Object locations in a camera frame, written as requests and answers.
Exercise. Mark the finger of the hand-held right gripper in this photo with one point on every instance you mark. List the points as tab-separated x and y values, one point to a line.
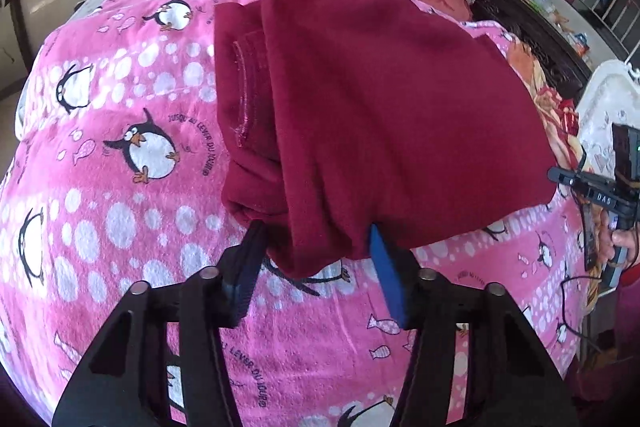
575	182

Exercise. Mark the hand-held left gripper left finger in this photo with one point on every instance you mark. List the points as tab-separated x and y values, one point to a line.
245	277

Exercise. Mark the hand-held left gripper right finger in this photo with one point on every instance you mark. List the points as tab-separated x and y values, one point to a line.
392	277

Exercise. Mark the maroon knit sweater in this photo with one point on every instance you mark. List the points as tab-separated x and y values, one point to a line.
375	107

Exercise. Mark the person's right forearm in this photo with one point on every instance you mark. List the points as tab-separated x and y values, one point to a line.
615	357

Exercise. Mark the person's right hand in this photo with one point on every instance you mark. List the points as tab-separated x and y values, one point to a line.
627	247

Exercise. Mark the white lace cloth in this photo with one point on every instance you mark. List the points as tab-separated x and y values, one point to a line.
600	107

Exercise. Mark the orange floral quilt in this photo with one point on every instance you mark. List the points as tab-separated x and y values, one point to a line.
550	107

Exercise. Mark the pink penguin print blanket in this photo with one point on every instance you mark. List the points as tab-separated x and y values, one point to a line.
125	217

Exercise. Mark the dark carved wooden headboard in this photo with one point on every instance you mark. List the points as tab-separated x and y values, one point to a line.
525	22

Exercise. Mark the bedside clutter of small things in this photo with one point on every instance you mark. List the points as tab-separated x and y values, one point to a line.
545	2

